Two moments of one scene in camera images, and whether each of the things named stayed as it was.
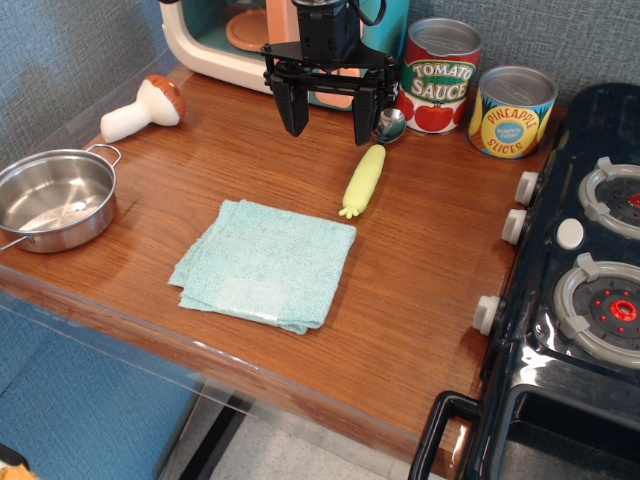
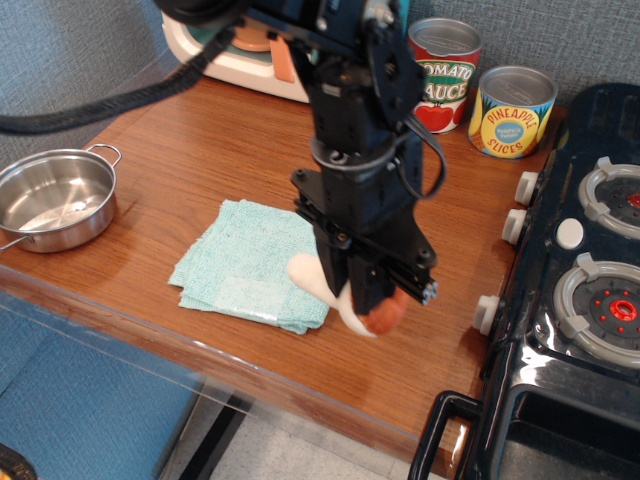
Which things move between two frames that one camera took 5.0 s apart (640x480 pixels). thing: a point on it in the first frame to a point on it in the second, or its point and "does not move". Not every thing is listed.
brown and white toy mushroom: x=159 y=101 to x=308 y=272
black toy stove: x=559 y=397 does not move
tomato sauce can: x=438 y=73 does not move
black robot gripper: x=329 y=53 to x=365 y=199
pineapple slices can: x=510 y=114 does not move
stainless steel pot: x=59 y=199 does not move
